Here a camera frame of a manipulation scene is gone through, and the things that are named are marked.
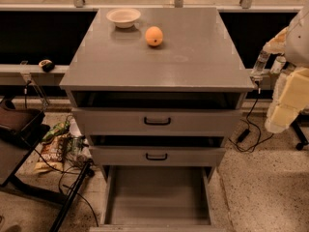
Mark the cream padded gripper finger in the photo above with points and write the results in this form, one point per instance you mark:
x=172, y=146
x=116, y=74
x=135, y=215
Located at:
x=296, y=90
x=279, y=117

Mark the orange fruit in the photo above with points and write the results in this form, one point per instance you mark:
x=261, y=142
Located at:
x=154, y=36

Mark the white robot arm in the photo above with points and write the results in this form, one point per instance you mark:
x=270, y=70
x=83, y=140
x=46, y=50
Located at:
x=293, y=42

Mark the grey drawer cabinet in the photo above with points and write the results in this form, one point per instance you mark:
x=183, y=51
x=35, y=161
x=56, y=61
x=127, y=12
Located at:
x=196, y=67

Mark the grey bottom drawer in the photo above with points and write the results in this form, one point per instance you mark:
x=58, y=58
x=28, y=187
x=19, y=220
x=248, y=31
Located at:
x=156, y=199

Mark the grey drawer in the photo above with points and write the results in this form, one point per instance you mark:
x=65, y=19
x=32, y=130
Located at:
x=156, y=199
x=157, y=156
x=166, y=122

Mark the grey middle drawer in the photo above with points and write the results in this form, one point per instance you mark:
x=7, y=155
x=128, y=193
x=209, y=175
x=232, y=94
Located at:
x=157, y=156

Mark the grey top drawer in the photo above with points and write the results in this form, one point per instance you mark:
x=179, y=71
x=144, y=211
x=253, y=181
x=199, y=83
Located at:
x=166, y=122

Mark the black table leg with caster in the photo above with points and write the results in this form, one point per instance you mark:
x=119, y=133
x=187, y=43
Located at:
x=302, y=139

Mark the green tea bottle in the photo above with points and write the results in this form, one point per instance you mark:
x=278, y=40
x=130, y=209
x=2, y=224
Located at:
x=278, y=64

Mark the clear plastic water bottle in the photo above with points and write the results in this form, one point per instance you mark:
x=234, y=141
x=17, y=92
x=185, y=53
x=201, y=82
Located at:
x=259, y=66

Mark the white bowl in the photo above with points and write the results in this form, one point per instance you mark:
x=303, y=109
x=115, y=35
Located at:
x=123, y=18

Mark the green snack bag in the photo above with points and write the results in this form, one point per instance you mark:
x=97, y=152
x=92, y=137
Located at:
x=58, y=129

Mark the brown snack bag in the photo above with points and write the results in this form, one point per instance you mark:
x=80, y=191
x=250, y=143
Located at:
x=51, y=156

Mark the black tape measure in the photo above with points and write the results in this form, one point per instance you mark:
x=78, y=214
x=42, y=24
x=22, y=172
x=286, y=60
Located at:
x=46, y=65

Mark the dark tray on stand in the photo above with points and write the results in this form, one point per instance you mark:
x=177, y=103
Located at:
x=16, y=125

